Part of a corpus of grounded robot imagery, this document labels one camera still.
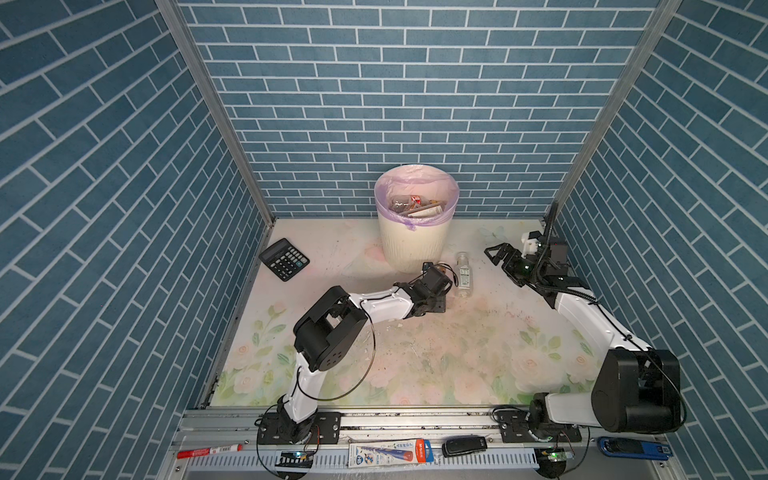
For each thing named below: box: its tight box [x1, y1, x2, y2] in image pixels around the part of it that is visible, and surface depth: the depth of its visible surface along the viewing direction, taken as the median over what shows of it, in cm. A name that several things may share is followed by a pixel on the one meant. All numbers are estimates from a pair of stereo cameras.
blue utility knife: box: [597, 436, 673, 461], surface depth 69 cm
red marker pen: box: [177, 444, 243, 459], surface depth 71 cm
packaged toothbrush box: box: [348, 439, 435, 467], surface depth 71 cm
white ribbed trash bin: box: [377, 210, 452, 274], surface depth 93 cm
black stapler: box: [442, 435, 488, 458], surface depth 71 cm
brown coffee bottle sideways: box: [399, 202, 443, 217], surface depth 91 cm
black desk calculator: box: [258, 238, 310, 282], surface depth 107 cm
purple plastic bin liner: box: [374, 164, 460, 231], surface depth 99 cm
